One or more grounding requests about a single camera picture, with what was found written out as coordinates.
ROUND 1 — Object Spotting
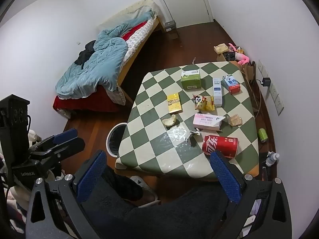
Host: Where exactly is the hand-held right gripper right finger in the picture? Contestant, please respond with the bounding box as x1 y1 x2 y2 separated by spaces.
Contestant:
210 151 292 239

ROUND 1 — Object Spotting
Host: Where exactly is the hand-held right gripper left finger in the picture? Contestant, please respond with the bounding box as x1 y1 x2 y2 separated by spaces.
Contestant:
26 151 107 239

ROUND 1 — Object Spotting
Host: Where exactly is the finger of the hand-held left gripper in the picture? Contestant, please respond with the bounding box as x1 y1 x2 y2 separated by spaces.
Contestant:
29 128 78 152
37 138 86 166

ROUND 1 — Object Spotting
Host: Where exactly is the white round waste bin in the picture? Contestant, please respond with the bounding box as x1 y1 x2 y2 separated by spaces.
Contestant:
106 122 128 159

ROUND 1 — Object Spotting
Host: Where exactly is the yellow snack packet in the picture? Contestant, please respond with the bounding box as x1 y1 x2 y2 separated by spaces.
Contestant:
193 94 215 112

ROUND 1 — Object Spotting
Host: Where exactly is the blue red white carton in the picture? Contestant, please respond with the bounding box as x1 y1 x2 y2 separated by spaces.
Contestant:
222 74 241 94

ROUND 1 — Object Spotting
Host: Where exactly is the green wipes packet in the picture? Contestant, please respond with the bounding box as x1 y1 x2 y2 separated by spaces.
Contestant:
180 70 203 90

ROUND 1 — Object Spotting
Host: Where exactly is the wooden table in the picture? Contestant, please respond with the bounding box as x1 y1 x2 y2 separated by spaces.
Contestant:
114 61 260 183

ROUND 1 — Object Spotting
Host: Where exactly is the red soda can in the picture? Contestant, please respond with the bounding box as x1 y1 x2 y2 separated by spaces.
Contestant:
202 134 239 159

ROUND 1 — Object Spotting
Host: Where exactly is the red blanket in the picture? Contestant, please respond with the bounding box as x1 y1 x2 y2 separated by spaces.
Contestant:
52 21 148 113

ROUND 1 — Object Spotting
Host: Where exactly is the black bin liner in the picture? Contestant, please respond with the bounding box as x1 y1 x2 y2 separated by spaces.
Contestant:
110 125 126 155

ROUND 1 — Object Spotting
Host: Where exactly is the clear water bottle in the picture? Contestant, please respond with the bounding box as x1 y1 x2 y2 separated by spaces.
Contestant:
265 152 280 167

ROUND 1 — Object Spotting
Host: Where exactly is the green drink can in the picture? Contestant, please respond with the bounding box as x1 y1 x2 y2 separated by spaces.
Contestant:
257 128 269 143

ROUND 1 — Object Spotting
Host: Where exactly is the pale grey slipper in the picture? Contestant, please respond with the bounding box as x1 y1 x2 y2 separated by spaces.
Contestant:
130 175 160 208

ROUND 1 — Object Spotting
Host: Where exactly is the brown snack wrapper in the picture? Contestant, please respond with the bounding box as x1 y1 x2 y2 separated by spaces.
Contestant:
227 115 243 127

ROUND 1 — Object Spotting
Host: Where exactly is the pink cardboard box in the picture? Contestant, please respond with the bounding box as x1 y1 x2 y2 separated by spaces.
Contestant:
193 113 226 131

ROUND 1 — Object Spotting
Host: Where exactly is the pale patterned cloth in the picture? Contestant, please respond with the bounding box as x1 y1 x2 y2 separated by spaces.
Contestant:
0 169 38 239

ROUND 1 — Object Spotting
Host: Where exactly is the person's dark trouser leg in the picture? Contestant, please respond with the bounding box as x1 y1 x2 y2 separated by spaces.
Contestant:
80 166 252 239

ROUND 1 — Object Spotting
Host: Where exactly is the clear plastic wrapper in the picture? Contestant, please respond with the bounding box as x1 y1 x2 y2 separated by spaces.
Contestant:
165 127 200 148

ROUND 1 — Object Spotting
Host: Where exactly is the pale fruit peel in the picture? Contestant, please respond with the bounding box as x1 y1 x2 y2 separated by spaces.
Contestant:
162 115 178 127

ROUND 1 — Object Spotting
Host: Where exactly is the black garment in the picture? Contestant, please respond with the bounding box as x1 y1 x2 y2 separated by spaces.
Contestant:
74 40 97 68

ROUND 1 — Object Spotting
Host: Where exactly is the light blue duvet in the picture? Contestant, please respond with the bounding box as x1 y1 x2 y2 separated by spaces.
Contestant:
55 6 153 99

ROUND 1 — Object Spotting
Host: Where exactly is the yellow flat box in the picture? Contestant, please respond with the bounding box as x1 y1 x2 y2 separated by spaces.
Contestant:
167 92 183 115

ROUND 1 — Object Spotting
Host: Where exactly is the green checked tablecloth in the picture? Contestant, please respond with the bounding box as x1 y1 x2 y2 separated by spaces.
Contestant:
116 61 259 181

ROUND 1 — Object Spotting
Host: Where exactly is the wooden bed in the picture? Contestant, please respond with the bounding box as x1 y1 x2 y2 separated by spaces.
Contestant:
53 0 167 114

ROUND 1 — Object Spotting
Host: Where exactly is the brown paper bag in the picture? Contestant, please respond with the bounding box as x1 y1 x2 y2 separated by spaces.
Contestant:
239 61 257 83

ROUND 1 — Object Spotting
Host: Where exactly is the grey quilted mattress pad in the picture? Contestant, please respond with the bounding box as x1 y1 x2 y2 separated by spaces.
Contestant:
107 19 154 106

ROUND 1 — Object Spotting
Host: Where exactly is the pink plush toy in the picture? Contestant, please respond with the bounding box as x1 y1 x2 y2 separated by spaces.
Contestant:
228 43 250 66

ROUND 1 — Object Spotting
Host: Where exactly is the black plastic bag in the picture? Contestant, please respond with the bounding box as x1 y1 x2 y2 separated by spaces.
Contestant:
223 51 240 61

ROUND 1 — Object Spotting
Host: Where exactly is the brown paper package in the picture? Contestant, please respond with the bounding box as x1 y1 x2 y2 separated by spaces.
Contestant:
214 43 232 55

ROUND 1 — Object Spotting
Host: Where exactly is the white door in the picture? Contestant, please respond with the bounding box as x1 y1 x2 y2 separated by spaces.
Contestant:
152 0 214 28

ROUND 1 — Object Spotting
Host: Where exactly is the white wall socket panel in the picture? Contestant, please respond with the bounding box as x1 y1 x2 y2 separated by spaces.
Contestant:
270 83 285 116
258 59 270 79

